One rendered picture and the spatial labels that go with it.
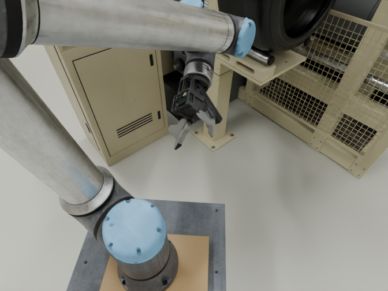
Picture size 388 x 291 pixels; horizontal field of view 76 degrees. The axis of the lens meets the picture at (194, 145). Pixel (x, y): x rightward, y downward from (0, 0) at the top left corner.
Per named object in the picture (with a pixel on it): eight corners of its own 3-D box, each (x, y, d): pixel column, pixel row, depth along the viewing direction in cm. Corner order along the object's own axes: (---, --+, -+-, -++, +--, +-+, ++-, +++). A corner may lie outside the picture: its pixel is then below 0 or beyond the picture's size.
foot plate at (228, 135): (190, 133, 207) (190, 131, 205) (215, 119, 218) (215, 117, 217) (212, 152, 193) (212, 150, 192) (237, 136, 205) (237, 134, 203)
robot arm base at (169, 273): (176, 298, 73) (174, 288, 66) (112, 297, 73) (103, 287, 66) (179, 235, 86) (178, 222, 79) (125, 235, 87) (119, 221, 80)
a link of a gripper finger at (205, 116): (198, 129, 60) (187, 111, 67) (215, 138, 64) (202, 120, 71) (206, 120, 59) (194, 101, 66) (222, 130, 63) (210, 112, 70)
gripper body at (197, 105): (170, 114, 70) (176, 79, 75) (191, 126, 75) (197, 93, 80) (187, 104, 65) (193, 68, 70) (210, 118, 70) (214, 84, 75)
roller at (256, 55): (215, 39, 130) (215, 30, 127) (220, 37, 132) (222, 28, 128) (267, 67, 112) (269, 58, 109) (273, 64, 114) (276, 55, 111)
